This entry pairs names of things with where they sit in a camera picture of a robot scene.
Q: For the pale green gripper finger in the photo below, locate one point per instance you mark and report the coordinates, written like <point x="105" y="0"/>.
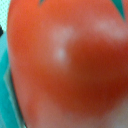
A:
<point x="10" y="115"/>

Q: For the red toy tomato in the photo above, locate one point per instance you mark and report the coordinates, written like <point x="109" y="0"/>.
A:
<point x="69" y="62"/>

